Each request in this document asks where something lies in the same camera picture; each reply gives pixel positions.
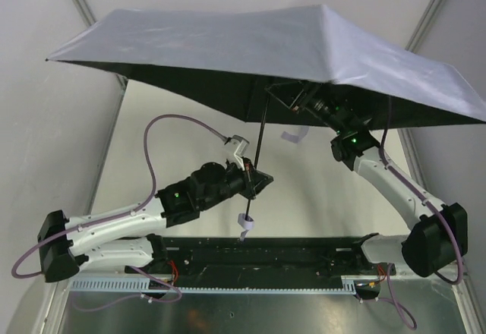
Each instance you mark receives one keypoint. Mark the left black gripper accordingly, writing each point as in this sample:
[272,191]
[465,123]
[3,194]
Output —
[250,181]

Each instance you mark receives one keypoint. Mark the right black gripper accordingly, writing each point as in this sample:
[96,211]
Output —
[300,101]

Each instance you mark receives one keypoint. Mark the lavender folding umbrella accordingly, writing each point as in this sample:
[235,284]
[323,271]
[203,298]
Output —
[224,61]

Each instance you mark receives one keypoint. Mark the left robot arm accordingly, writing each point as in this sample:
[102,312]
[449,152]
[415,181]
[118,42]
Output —
[65,242]

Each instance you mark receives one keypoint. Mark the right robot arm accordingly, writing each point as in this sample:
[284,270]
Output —
[438,232]

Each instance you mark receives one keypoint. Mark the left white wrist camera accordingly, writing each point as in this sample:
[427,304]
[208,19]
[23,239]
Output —
[235,148]

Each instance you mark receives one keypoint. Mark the right aluminium frame post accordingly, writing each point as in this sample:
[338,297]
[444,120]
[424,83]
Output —
[424,25]

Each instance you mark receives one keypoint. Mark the grey slotted cable duct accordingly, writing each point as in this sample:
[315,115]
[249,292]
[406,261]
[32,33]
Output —
[145,285]

